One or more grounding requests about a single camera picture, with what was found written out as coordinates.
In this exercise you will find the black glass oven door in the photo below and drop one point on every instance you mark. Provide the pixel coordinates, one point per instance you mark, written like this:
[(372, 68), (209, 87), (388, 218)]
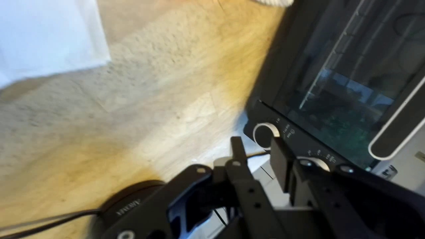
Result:
[(379, 43)]

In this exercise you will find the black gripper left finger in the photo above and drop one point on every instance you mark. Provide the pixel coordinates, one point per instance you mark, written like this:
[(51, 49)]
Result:
[(256, 218)]

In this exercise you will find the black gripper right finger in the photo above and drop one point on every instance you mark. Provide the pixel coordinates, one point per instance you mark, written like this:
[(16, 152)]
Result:
[(352, 204)]

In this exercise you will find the white paper napkin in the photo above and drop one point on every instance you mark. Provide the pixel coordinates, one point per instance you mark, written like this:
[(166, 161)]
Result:
[(44, 38)]

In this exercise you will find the black toaster oven body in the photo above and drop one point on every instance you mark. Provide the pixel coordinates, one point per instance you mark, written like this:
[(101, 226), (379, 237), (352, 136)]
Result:
[(339, 120)]

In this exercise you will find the white oven door handle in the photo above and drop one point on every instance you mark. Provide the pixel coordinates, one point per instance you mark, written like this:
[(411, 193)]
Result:
[(401, 126)]

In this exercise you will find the white round plate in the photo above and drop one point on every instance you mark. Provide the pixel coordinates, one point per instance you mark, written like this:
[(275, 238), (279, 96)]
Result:
[(276, 3)]

